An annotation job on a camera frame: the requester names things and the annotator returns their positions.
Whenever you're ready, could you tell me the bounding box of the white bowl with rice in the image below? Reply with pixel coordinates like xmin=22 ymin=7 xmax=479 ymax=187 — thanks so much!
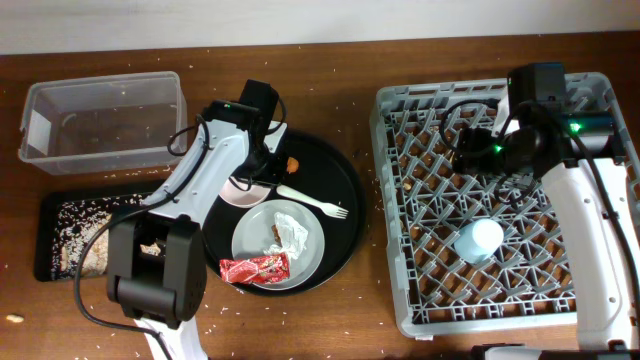
xmin=219 ymin=177 xmax=271 ymax=208

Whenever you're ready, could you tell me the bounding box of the peanut on table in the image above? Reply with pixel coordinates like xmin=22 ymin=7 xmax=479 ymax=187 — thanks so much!
xmin=6 ymin=314 xmax=24 ymax=323

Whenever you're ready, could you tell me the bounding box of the grey plate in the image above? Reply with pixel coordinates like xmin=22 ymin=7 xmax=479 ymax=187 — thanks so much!
xmin=231 ymin=200 xmax=325 ymax=291

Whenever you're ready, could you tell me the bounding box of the light blue plastic cup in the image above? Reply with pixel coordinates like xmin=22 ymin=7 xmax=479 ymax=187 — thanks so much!
xmin=453 ymin=219 xmax=504 ymax=264

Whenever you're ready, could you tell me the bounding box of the white napkin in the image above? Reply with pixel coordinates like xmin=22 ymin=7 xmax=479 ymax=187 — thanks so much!
xmin=263 ymin=212 xmax=309 ymax=260

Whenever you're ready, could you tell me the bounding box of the round black serving tray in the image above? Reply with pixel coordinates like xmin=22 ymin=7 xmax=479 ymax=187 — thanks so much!
xmin=203 ymin=130 xmax=366 ymax=297

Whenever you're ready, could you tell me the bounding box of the pile of rice scraps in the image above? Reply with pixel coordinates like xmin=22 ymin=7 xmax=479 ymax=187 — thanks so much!
xmin=52 ymin=197 xmax=166 ymax=279

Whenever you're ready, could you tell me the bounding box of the grey dishwasher rack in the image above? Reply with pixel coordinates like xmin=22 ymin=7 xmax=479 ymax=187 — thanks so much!
xmin=370 ymin=72 xmax=639 ymax=339

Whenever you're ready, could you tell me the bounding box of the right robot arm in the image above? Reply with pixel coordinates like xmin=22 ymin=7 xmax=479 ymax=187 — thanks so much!
xmin=451 ymin=63 xmax=639 ymax=359

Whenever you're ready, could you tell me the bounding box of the orange carrot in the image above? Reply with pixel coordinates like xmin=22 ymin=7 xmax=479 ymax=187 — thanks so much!
xmin=286 ymin=157 xmax=299 ymax=174

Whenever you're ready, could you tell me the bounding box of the black rectangular tray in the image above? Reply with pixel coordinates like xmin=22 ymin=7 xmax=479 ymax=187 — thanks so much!
xmin=33 ymin=180 xmax=162 ymax=282

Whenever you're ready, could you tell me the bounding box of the red snack wrapper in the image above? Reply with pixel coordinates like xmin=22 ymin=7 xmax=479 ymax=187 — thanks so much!
xmin=219 ymin=253 xmax=290 ymax=284

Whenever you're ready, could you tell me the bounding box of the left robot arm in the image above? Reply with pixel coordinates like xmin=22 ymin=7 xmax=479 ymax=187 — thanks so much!
xmin=107 ymin=80 xmax=288 ymax=359

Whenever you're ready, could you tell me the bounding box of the clear plastic bin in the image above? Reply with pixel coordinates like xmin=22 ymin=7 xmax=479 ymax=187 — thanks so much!
xmin=18 ymin=71 xmax=188 ymax=175

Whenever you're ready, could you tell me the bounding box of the white plastic fork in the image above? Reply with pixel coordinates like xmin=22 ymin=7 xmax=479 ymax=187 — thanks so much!
xmin=276 ymin=185 xmax=349 ymax=219

